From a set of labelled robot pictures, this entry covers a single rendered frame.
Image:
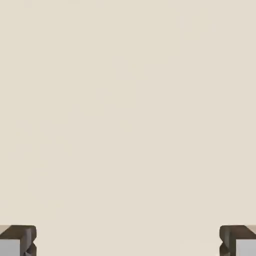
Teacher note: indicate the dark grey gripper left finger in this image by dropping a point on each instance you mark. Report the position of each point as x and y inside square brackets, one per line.
[18, 233]

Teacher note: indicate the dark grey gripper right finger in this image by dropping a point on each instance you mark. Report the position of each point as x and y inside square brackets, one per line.
[238, 233]

